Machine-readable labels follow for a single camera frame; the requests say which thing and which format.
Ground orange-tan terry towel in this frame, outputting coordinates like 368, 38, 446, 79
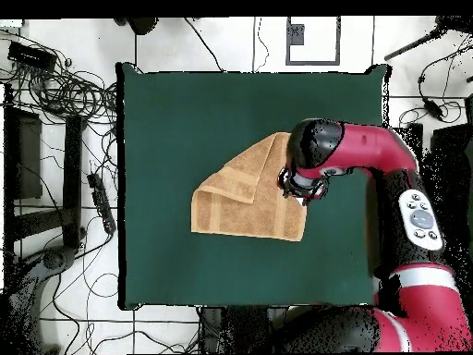
190, 131, 309, 242

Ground black power adapter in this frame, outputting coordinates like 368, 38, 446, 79
421, 96, 445, 122

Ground dark green table cloth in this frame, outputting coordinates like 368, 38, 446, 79
115, 61, 392, 311

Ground black tripod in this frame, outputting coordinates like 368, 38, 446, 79
383, 15, 473, 62

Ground black power strip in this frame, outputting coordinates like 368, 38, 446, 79
87, 172, 117, 235

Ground dark tripod base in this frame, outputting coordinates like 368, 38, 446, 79
0, 246, 77, 354

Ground black electronics box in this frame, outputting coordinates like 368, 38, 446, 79
7, 40, 58, 72

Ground black metal frame stand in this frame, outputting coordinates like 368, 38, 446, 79
2, 83, 87, 260
404, 122, 473, 260

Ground grey square floor frame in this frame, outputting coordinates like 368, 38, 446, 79
285, 16, 342, 67

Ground black robot pedestal stand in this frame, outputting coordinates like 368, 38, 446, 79
199, 305, 287, 354

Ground black floor cable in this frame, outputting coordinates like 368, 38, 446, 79
183, 16, 225, 72

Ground black cable tangle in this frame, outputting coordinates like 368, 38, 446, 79
0, 29, 118, 127

